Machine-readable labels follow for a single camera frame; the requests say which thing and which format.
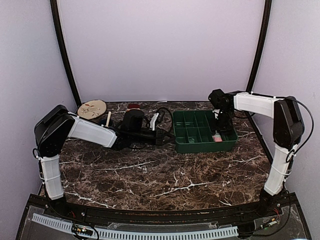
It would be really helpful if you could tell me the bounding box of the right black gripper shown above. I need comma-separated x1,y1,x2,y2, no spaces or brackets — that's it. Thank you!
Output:
210,108,235,135

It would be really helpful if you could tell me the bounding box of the beige striped sock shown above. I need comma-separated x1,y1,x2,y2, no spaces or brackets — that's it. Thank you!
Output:
127,103,141,111

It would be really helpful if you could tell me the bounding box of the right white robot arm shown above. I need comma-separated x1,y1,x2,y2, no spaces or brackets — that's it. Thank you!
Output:
208,89,306,196

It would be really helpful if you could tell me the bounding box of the green compartment tray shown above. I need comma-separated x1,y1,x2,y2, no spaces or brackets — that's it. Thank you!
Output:
173,110,238,154

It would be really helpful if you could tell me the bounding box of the black front rail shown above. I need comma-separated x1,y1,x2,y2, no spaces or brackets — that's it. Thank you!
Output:
44,199,283,226

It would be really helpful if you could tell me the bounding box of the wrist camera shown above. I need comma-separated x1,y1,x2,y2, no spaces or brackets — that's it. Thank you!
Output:
121,109,145,132
208,89,230,110

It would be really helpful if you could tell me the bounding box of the black frame post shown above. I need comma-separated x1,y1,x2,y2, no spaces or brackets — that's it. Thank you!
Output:
245,0,273,93
49,0,82,107

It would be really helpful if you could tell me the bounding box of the pink patterned sock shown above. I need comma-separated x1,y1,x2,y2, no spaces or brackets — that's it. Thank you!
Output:
212,132,223,143

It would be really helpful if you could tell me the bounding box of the round beige embroidered coaster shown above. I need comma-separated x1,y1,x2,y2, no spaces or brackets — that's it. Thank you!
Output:
77,100,107,120

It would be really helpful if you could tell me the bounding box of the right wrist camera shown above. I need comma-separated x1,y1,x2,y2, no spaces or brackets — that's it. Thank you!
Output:
208,89,230,110

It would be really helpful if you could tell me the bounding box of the dark blue mug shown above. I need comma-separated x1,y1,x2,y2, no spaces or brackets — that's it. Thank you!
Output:
98,118,114,127

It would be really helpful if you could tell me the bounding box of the white slotted cable duct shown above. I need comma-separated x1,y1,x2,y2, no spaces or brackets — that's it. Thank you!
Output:
31,213,239,240

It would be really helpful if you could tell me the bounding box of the left black frame post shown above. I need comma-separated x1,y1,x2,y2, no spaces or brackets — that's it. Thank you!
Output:
49,0,82,107

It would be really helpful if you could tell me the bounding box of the right black frame post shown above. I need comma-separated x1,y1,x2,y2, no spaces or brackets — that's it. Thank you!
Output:
245,0,273,93

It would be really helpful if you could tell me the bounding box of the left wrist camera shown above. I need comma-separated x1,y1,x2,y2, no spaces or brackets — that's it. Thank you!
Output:
121,109,145,132

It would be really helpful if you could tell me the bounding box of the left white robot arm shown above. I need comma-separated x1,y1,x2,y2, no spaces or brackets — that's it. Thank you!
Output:
32,105,175,218

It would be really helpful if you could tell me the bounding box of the wooden stick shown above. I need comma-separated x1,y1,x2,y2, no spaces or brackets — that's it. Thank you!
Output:
105,111,112,127

